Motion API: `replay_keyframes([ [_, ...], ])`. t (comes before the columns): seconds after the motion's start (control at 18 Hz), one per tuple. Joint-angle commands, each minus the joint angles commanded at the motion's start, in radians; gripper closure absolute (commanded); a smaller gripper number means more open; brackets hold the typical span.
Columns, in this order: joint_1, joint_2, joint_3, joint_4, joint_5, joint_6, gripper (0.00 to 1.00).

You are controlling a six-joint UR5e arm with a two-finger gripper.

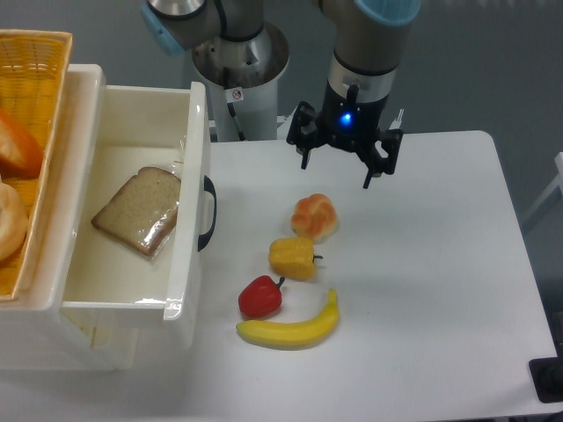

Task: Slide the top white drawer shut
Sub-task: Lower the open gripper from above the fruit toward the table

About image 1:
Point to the pale round bun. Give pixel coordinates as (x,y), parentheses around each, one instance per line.
(14,221)

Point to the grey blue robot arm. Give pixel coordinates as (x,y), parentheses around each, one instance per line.
(371,36)

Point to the yellow bell pepper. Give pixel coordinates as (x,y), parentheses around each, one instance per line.
(293,257)

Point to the yellow wicker basket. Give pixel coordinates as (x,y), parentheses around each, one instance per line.
(34,65)

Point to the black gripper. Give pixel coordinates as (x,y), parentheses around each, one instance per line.
(344,126)

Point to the orange knotted bread roll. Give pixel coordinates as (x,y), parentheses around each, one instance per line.
(314,217)

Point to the wrapped bread slice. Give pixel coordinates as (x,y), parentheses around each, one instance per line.
(143,212)

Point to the white table bracket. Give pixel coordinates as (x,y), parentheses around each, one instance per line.
(397,121)

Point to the white frame at right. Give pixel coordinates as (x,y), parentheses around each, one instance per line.
(546,200)

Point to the white drawer cabinet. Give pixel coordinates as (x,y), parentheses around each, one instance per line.
(37,332)

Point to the yellow banana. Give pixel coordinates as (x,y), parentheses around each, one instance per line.
(297,335)

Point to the black device at edge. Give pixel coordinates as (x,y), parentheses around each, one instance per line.
(547,379)

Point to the red bell pepper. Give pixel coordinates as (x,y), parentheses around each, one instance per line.
(261,298)

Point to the orange bread piece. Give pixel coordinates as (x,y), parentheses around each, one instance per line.
(21,154)

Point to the white drawer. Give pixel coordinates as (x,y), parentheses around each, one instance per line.
(143,127)

